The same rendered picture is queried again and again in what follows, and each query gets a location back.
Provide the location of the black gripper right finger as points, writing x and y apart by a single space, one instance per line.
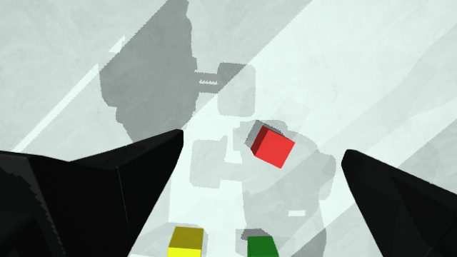
406 215

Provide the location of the yellow cube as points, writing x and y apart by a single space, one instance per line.
186 242

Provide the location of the red block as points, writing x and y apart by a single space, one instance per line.
271 147

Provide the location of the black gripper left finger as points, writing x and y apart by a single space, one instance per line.
95 206

